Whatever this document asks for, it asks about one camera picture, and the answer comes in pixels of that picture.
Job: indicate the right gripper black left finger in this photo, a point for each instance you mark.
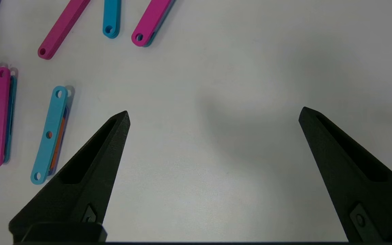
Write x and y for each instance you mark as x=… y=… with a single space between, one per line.
x=80 y=190

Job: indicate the orange flat bar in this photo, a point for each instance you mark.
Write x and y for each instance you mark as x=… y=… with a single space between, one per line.
x=56 y=149

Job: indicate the medium blue flat bar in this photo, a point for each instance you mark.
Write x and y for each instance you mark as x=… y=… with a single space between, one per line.
x=111 y=17

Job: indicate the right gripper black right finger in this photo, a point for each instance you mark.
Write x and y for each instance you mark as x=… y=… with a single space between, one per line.
x=369 y=197

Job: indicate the light blue flat bar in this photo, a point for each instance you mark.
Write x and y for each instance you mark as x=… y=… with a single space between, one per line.
x=53 y=114

